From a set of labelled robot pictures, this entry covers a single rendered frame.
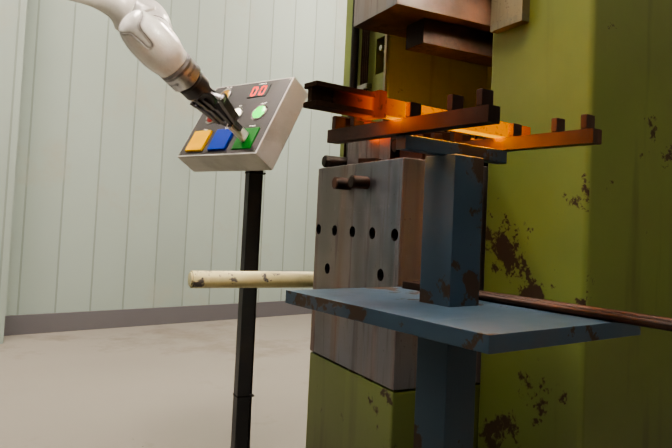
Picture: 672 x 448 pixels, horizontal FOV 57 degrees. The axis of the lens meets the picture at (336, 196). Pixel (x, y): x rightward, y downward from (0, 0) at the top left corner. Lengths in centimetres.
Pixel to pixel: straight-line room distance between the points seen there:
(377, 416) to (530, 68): 74
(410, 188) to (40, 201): 339
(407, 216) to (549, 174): 27
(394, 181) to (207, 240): 365
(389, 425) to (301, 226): 409
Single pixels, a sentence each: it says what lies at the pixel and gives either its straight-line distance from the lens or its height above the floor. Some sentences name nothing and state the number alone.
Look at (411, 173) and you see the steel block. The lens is 121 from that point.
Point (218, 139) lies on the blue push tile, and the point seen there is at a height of 101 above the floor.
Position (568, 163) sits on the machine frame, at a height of 91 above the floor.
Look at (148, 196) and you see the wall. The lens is 458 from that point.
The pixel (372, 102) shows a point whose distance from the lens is 81.
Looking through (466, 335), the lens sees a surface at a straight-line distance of 69.
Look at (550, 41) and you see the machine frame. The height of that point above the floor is 113.
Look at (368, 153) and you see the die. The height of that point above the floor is 95.
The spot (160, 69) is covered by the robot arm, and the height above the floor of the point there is 113.
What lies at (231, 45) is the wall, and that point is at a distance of 502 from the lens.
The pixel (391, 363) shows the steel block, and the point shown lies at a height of 52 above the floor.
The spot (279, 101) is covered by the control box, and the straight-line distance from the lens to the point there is 179.
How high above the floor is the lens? 78
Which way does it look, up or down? 2 degrees up
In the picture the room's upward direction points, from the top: 3 degrees clockwise
